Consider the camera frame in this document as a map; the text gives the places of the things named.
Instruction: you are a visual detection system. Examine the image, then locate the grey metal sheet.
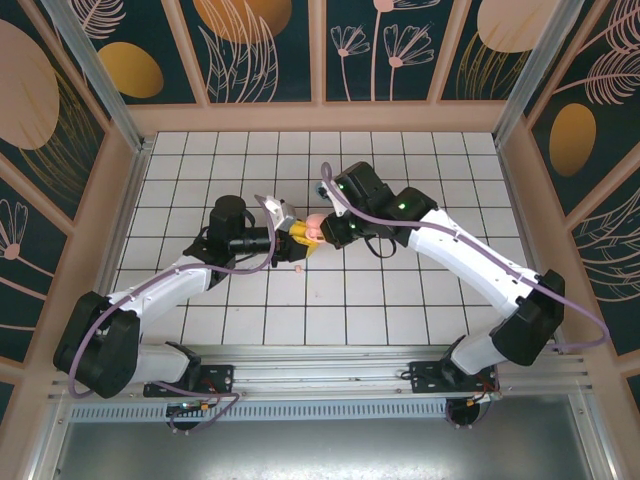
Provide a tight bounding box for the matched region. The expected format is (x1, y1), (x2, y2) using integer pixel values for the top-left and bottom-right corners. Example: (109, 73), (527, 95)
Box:
(27, 394), (619, 480)

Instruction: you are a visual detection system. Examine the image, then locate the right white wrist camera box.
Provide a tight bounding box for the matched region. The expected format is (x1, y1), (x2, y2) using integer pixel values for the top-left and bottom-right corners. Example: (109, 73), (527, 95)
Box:
(319, 179), (350, 220)

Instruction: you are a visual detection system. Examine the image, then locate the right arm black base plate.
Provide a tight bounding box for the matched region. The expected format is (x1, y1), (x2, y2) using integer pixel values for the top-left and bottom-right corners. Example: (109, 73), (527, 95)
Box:
(408, 359), (501, 396)

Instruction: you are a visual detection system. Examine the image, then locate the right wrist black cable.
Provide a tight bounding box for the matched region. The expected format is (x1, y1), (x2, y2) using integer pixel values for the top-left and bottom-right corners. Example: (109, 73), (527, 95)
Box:
(363, 231), (397, 260)

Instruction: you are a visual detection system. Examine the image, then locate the pink earbud charging case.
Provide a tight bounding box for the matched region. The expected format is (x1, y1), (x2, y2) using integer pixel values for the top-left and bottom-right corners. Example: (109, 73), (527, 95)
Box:
(304, 213), (330, 245)

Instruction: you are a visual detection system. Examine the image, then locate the aluminium mounting rail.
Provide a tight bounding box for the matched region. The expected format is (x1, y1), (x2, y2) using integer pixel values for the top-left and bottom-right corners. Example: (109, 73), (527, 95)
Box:
(47, 343), (594, 401)

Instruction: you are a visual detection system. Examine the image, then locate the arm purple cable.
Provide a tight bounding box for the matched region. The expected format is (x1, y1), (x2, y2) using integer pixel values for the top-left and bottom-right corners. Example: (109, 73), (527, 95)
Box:
(67, 193), (242, 434)
(319, 160), (612, 430)

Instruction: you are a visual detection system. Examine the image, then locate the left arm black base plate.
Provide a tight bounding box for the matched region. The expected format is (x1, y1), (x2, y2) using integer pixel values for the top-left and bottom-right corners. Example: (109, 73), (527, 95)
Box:
(143, 363), (236, 399)

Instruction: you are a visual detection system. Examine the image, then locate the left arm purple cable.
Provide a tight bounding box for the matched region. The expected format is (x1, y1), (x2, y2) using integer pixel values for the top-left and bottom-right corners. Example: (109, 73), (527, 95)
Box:
(67, 193), (242, 434)

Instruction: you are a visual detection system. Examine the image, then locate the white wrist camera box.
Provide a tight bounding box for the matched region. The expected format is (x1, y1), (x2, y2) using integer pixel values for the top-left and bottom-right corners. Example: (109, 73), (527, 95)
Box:
(319, 179), (350, 220)
(263, 194), (300, 234)

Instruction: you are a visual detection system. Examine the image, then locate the grey slotted cable duct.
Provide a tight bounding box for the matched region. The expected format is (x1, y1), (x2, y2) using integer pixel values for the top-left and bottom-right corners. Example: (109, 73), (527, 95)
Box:
(67, 399), (451, 422)

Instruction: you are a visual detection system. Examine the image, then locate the aluminium frame post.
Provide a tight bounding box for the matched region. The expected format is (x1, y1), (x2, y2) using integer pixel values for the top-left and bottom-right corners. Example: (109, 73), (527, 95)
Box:
(42, 0), (157, 154)
(492, 0), (586, 146)

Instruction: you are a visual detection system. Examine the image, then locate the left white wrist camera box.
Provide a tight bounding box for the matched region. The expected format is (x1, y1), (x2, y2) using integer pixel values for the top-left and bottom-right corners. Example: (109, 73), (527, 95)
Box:
(263, 194), (300, 234)

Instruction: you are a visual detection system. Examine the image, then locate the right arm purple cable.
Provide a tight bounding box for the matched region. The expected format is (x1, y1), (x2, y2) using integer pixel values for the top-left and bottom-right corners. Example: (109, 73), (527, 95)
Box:
(319, 160), (612, 430)

